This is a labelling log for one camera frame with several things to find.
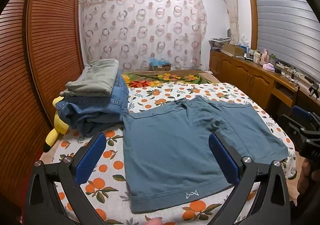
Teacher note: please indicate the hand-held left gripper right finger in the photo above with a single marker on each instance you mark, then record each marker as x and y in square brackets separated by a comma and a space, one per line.
[222, 162]

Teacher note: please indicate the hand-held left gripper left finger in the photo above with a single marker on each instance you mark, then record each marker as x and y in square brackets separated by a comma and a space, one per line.
[90, 157]

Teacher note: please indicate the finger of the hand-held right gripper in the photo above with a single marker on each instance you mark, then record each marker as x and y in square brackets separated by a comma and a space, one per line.
[301, 113]
[287, 122]

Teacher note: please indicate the teal blue shorts pants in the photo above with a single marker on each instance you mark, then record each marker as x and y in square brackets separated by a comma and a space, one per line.
[170, 150]

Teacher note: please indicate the folded grey-green pants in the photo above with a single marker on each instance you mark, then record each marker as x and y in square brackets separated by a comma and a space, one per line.
[95, 77]

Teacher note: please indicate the person's right hand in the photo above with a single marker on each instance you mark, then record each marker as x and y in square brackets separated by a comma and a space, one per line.
[305, 172]

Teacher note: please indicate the orange-print white bedsheet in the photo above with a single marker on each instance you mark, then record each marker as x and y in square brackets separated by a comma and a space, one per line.
[110, 172]

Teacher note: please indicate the yellow plush toy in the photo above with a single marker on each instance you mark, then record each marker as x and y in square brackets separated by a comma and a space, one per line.
[60, 125]

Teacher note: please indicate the folded blue denim jeans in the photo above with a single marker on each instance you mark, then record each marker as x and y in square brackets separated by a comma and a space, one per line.
[100, 112]

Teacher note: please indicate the white power strip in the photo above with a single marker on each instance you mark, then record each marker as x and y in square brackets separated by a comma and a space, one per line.
[282, 65]

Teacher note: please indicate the pink tissue pack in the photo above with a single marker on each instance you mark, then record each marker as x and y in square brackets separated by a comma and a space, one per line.
[268, 67]

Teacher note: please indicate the pink bottle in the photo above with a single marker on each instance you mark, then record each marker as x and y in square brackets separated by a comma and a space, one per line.
[265, 56]

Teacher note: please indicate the long wooden cabinet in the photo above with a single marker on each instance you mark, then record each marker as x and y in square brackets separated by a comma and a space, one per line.
[240, 70]

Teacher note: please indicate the blue tissue box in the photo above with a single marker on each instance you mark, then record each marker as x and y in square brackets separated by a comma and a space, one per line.
[244, 45]

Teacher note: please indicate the flat brown cardboard box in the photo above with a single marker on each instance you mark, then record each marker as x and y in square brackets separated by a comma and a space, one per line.
[232, 50]

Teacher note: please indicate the grey window blind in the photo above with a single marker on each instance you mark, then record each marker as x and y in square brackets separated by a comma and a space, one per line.
[282, 15]

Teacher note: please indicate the floral brown blanket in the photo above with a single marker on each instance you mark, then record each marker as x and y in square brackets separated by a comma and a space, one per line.
[162, 77]

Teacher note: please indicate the stack of newspapers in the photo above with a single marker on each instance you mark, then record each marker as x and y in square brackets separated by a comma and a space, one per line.
[218, 42]

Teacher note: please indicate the small printed cardboard box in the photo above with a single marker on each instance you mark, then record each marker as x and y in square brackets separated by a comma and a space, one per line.
[161, 67]

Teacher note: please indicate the blue plastic bag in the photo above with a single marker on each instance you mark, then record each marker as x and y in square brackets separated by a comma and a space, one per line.
[156, 61]

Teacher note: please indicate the wooden slatted wardrobe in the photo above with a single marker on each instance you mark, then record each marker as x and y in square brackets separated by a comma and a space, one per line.
[50, 40]

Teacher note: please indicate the tied beige curtain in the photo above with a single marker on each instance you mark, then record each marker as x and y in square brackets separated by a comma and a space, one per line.
[231, 2]

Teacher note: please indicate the wooden window frame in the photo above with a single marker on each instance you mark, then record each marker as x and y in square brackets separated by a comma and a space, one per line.
[251, 10]

